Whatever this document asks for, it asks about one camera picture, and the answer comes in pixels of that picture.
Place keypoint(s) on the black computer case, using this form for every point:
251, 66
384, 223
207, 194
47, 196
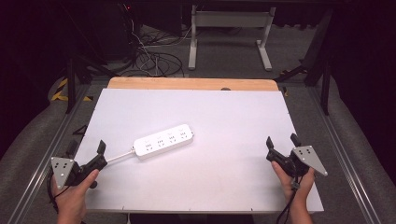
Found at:
120, 28

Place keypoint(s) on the black tripod stand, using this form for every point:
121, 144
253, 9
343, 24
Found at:
77, 68

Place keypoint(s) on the white power strip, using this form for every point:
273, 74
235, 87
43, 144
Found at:
163, 141

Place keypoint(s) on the yellow black hazard tape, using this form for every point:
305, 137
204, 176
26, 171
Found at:
60, 91

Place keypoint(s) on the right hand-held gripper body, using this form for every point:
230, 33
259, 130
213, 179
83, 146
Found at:
295, 161

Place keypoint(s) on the aluminium rail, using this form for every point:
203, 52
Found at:
342, 155
46, 161

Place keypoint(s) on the person's left hand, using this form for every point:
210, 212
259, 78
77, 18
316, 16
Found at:
73, 199

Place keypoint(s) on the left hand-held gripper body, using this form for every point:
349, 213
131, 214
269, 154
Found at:
67, 170

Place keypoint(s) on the black metal stand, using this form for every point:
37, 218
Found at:
317, 62

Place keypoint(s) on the person's right hand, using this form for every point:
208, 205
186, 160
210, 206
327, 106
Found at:
295, 186

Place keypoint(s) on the white metal desk frame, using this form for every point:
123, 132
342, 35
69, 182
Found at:
230, 21

